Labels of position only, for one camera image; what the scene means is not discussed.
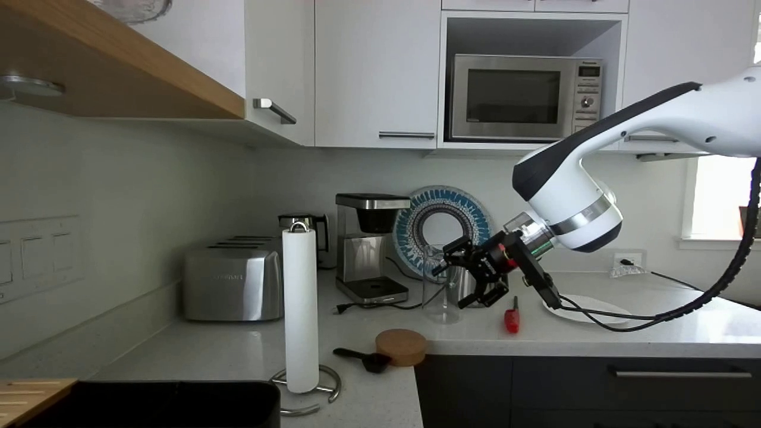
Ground wooden wall shelf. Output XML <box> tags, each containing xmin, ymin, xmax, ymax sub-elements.
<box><xmin>0</xmin><ymin>0</ymin><xmax>249</xmax><ymax>122</ymax></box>

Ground dark drawer cabinet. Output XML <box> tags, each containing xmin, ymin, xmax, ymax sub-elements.
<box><xmin>411</xmin><ymin>351</ymin><xmax>761</xmax><ymax>428</ymax></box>

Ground transparent glass jar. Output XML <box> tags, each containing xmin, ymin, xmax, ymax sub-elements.
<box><xmin>430</xmin><ymin>263</ymin><xmax>464</xmax><ymax>326</ymax></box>

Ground small picture frame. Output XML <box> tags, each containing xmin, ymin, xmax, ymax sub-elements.
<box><xmin>737</xmin><ymin>205</ymin><xmax>761</xmax><ymax>239</ymax></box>

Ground braided black robot cable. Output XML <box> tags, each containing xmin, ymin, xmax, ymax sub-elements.
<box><xmin>553</xmin><ymin>155</ymin><xmax>761</xmax><ymax>336</ymax></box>

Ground blue patterned decorative plate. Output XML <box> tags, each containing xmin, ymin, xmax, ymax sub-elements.
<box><xmin>390</xmin><ymin>182</ymin><xmax>497</xmax><ymax>285</ymax></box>

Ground wooden round board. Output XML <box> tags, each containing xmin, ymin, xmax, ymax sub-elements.
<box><xmin>372</xmin><ymin>326</ymin><xmax>430</xmax><ymax>368</ymax></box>

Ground red handled screwdriver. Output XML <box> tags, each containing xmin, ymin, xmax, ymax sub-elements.
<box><xmin>501</xmin><ymin>293</ymin><xmax>523</xmax><ymax>338</ymax></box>

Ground black plastic scoop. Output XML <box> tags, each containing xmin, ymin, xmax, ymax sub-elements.
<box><xmin>331</xmin><ymin>345</ymin><xmax>395</xmax><ymax>376</ymax></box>

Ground white microwave niche cabinet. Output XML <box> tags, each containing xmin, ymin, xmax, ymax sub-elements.
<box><xmin>438</xmin><ymin>0</ymin><xmax>633</xmax><ymax>153</ymax></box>

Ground white upper cabinet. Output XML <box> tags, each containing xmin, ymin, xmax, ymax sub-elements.
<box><xmin>314</xmin><ymin>0</ymin><xmax>444</xmax><ymax>150</ymax></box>
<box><xmin>133</xmin><ymin>0</ymin><xmax>319</xmax><ymax>150</ymax></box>
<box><xmin>625</xmin><ymin>0</ymin><xmax>759</xmax><ymax>157</ymax></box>

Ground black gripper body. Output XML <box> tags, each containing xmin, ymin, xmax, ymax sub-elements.
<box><xmin>488</xmin><ymin>227</ymin><xmax>534</xmax><ymax>281</ymax></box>

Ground steel cabinet bar handle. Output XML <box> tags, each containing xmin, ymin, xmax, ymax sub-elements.
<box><xmin>249</xmin><ymin>94</ymin><xmax>300</xmax><ymax>126</ymax></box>
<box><xmin>375</xmin><ymin>128</ymin><xmax>439</xmax><ymax>143</ymax></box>

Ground long steel drawer handle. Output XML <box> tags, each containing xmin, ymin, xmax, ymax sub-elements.
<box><xmin>614</xmin><ymin>365</ymin><xmax>757</xmax><ymax>381</ymax></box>

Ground metal paper towel holder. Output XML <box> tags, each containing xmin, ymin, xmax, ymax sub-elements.
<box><xmin>269</xmin><ymin>216</ymin><xmax>345</xmax><ymax>418</ymax></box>

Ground clear glass bowl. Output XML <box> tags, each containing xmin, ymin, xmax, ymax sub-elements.
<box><xmin>98</xmin><ymin>0</ymin><xmax>176</xmax><ymax>25</ymax></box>

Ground white paper towel roll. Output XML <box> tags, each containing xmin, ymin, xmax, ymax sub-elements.
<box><xmin>281</xmin><ymin>226</ymin><xmax>324</xmax><ymax>395</ymax></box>

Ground steel toaster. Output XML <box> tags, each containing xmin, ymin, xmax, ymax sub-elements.
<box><xmin>181</xmin><ymin>232</ymin><xmax>284</xmax><ymax>323</ymax></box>

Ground bright window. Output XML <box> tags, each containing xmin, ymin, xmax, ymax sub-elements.
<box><xmin>685</xmin><ymin>153</ymin><xmax>761</xmax><ymax>244</ymax></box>

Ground white wall switch plate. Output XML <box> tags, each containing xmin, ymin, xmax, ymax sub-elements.
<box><xmin>0</xmin><ymin>212</ymin><xmax>85</xmax><ymax>306</ymax></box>

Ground black steel coffee maker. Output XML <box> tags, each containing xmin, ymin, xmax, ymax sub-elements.
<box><xmin>333</xmin><ymin>191</ymin><xmax>414</xmax><ymax>308</ymax></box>

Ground steel microwave oven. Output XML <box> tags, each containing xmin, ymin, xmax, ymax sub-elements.
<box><xmin>446</xmin><ymin>50</ymin><xmax>609</xmax><ymax>145</ymax></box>

